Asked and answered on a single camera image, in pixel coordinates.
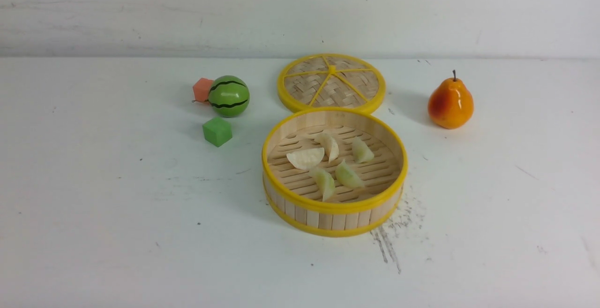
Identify woven bamboo steamer lid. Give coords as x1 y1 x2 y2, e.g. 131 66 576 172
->
277 53 386 114

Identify cream dumpling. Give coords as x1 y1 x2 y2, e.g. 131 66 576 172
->
286 147 324 171

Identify green toy cube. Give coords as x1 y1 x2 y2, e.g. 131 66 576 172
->
202 117 233 147

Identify orange toy pear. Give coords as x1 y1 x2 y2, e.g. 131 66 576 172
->
427 70 474 130

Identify green toy watermelon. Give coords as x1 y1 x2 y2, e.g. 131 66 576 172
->
208 75 249 118

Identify orange toy cube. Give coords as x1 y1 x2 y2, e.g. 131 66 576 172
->
192 77 213 104

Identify bamboo steamer tray yellow rims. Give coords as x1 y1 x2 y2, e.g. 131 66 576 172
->
262 107 408 237

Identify pale green white dumpling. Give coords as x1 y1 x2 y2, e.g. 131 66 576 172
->
335 160 366 189

